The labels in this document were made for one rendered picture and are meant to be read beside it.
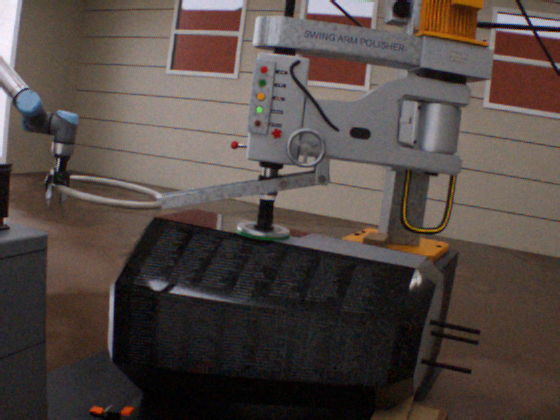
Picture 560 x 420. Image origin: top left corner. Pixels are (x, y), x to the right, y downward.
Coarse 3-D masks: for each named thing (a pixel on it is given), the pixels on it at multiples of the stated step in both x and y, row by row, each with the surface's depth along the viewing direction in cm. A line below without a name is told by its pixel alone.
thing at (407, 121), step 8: (408, 104) 267; (416, 104) 246; (408, 112) 265; (400, 120) 282; (408, 120) 256; (400, 128) 287; (408, 128) 260; (400, 136) 284; (408, 136) 257; (408, 144) 260
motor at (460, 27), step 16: (432, 0) 224; (448, 0) 222; (464, 0) 214; (480, 0) 214; (432, 16) 225; (448, 16) 222; (464, 16) 221; (432, 32) 219; (448, 32) 223; (464, 32) 223
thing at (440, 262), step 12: (456, 252) 320; (444, 264) 286; (456, 264) 325; (444, 276) 292; (444, 288) 300; (444, 300) 309; (444, 312) 318; (432, 348) 304; (432, 360) 316; (432, 372) 326; (420, 384) 293; (432, 384) 316; (420, 396) 295
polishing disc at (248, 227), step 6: (246, 222) 251; (252, 222) 252; (240, 228) 238; (246, 228) 238; (252, 228) 239; (276, 228) 245; (282, 228) 247; (252, 234) 234; (258, 234) 233; (264, 234) 233; (270, 234) 233; (276, 234) 234; (282, 234) 236; (288, 234) 241
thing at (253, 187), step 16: (288, 176) 245; (304, 176) 234; (320, 176) 231; (176, 192) 245; (192, 192) 234; (208, 192) 235; (224, 192) 235; (240, 192) 235; (256, 192) 235; (272, 192) 235; (160, 208) 235
